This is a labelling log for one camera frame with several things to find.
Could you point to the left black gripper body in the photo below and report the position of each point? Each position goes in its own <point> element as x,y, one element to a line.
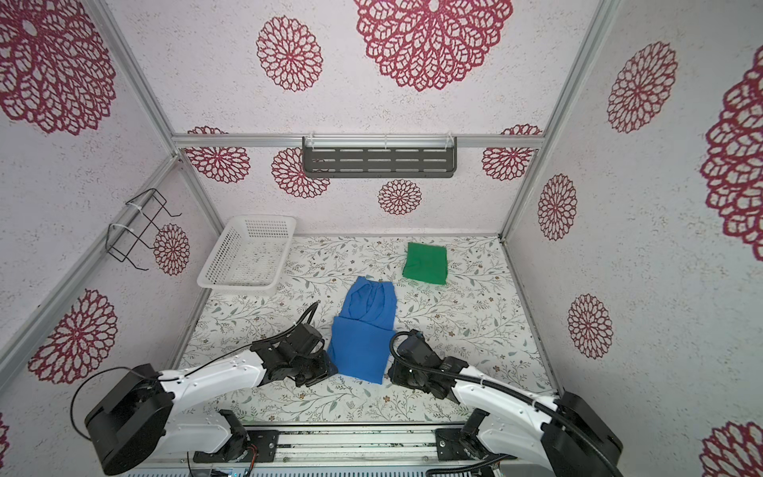
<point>312,370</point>

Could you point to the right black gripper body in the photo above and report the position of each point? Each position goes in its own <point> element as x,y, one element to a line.
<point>405,378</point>

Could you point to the blue tank top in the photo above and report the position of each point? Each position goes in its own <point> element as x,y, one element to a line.
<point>362,331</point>

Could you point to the green tank top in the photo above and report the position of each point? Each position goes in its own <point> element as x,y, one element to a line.
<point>426,263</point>

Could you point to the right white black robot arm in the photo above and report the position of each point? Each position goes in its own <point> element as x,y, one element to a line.
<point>558,432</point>

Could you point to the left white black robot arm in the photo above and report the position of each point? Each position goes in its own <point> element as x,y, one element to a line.
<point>146,414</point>

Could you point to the white plastic basket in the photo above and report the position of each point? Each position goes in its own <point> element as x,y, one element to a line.
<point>250,255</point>

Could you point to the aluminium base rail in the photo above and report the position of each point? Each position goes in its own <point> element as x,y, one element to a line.
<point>353,449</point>

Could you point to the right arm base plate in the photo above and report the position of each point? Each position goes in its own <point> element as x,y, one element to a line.
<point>457,444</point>

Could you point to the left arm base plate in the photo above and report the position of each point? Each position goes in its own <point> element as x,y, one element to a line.
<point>256,446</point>

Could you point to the grey slotted wall shelf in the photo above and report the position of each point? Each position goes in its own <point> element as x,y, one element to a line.
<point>386,158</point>

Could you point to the black wire wall rack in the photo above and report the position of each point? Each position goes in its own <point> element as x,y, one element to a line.
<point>122,239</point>

